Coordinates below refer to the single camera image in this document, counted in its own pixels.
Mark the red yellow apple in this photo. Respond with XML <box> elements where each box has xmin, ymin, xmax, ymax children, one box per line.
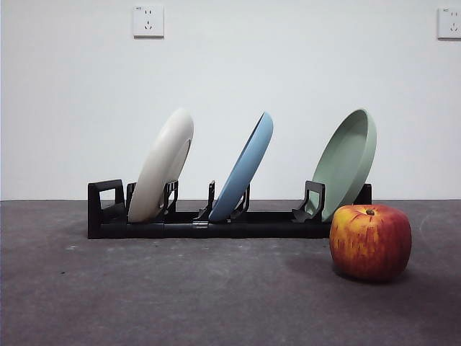
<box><xmin>329</xmin><ymin>204</ymin><xmax>413</xmax><ymax>283</ymax></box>

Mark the green round plate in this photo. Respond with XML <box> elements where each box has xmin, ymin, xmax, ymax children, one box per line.
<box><xmin>311</xmin><ymin>108</ymin><xmax>378</xmax><ymax>223</ymax></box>

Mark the cream yellow round plate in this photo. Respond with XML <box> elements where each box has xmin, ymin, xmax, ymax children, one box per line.
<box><xmin>127</xmin><ymin>107</ymin><xmax>195</xmax><ymax>223</ymax></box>

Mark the black plastic plate rack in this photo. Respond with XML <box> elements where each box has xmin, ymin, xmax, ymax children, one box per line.
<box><xmin>87</xmin><ymin>179</ymin><xmax>373</xmax><ymax>240</ymax></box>

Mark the blue round plate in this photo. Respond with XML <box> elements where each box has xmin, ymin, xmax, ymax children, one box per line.
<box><xmin>208</xmin><ymin>110</ymin><xmax>274</xmax><ymax>221</ymax></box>

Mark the white wall socket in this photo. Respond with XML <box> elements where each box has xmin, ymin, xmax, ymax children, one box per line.
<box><xmin>133</xmin><ymin>4</ymin><xmax>166</xmax><ymax>39</ymax></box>
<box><xmin>437</xmin><ymin>7</ymin><xmax>461</xmax><ymax>40</ymax></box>

